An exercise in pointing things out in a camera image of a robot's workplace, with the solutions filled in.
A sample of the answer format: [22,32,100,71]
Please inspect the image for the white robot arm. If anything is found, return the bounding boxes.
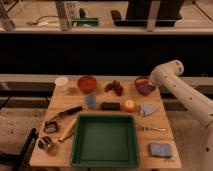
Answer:
[150,60,213,171]

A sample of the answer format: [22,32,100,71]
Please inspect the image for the orange red bowl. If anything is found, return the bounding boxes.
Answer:
[77,75,97,94]

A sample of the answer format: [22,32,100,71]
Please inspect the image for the purple bowl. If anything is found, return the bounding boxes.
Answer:
[135,77,156,96]

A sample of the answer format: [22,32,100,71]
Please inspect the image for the black rectangular block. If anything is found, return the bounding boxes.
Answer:
[101,102,121,111]

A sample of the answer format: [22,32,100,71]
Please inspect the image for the blue plastic cup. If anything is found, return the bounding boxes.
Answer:
[85,94,96,109]

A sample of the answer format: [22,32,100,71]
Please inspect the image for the yellow orange apple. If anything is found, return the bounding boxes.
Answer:
[124,100,136,112]

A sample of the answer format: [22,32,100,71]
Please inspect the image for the grey blue cloth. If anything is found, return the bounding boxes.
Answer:
[139,103,159,117]

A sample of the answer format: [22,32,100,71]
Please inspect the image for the white plastic cup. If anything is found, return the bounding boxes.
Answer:
[55,76,69,93]

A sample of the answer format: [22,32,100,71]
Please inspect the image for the green plastic tray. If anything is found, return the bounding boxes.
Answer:
[70,115,140,168]

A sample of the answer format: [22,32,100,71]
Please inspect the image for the silver fork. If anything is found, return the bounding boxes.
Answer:
[141,126,167,132]

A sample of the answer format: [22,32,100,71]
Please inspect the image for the small metal tin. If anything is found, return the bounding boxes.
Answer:
[44,121,58,133]

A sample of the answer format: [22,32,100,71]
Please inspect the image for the blue sponge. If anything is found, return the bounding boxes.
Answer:
[149,143,172,158]

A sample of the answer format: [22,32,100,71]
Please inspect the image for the black stand beside table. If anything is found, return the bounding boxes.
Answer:
[12,128,38,171]

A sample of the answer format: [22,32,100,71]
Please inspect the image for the black handled knife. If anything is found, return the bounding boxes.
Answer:
[49,106,83,121]

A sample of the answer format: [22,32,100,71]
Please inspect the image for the wooden yellow handled tool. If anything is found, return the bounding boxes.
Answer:
[58,118,77,142]

